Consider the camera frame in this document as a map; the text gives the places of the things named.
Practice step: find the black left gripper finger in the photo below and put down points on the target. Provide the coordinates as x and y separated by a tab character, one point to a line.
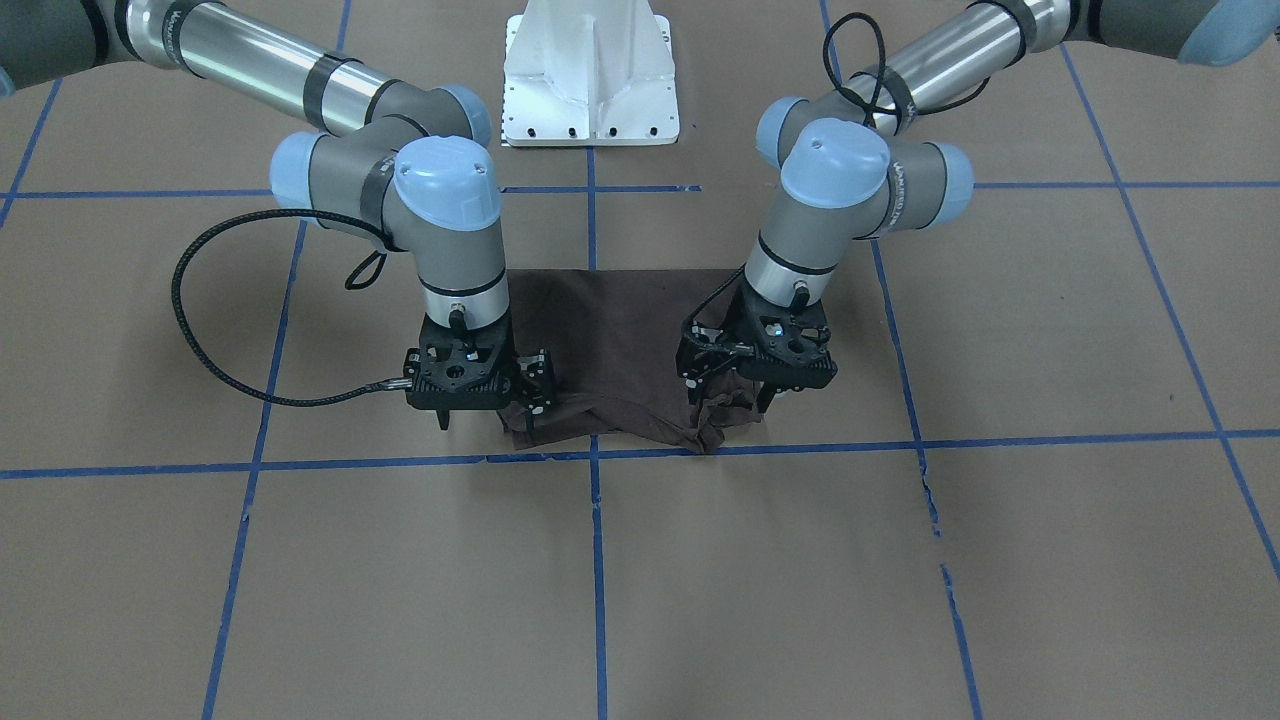
704	353
765	397

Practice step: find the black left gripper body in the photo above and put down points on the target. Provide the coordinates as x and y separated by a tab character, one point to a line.
731	322

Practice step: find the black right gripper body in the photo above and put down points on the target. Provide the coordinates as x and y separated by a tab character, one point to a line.
536	374

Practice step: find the dark brown t-shirt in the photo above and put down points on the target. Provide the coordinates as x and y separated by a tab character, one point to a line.
612	339

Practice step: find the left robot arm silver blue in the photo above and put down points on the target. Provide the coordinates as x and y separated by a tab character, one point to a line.
847	176

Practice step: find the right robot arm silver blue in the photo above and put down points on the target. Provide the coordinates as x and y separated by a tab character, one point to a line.
405	168

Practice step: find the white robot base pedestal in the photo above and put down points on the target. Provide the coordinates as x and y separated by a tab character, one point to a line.
589	73

